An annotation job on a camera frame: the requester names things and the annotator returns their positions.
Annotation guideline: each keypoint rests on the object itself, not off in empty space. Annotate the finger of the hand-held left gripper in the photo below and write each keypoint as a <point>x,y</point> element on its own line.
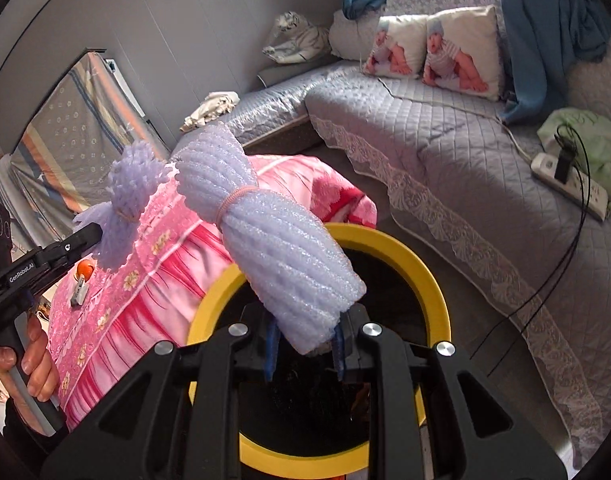
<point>72,245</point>

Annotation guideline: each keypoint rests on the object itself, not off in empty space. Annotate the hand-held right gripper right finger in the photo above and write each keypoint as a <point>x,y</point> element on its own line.
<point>385,360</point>

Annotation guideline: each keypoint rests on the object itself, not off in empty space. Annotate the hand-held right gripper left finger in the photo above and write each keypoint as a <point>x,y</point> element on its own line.
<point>215,360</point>

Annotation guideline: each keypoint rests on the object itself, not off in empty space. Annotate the small purple foam net bundle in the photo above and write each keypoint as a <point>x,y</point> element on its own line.
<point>125,200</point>

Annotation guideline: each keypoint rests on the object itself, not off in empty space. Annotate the yellow trash bin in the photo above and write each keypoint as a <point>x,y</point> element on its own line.
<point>420,280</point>

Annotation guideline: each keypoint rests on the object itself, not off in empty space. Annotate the large purple foam net bundle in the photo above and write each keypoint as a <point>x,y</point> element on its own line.
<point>285,260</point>

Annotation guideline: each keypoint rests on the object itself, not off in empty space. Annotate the person's left hand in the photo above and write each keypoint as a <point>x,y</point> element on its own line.
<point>37,360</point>

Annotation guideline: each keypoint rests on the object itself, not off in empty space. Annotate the small grey orange toy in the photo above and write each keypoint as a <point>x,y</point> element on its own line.
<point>81,282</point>

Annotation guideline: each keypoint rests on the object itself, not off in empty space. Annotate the pink floral blanket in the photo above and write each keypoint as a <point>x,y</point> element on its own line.
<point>150,300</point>

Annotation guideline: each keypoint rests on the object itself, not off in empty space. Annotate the striped grey hanging sheet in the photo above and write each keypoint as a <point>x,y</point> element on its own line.
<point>80,130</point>

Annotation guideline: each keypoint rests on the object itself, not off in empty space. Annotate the beige crumpled cloth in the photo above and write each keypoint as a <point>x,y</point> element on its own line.
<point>210,110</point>

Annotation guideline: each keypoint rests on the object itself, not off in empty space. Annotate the grey quilted sofa cover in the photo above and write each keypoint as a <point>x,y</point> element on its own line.
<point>435,160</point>

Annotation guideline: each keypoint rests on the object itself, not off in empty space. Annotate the white power strip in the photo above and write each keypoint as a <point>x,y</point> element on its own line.
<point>575,185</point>

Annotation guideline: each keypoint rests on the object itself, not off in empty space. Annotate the black plug adapter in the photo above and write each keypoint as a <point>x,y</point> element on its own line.
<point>564,160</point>

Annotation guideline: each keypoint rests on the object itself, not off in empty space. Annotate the light green cloth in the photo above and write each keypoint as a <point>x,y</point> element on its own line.
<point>603,145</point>

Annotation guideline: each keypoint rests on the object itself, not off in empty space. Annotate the white tiger plush toy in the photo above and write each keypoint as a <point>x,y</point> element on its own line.
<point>300,40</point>

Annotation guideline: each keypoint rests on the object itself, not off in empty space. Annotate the baby print pillow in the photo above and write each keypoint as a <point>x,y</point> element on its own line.
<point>463,52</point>
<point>398,47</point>

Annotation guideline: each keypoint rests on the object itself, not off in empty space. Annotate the grey quilted cushion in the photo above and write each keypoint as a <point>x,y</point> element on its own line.
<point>353,35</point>

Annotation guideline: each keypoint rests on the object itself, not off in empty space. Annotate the blue draped cloth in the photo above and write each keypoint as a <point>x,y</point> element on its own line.
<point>550,35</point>

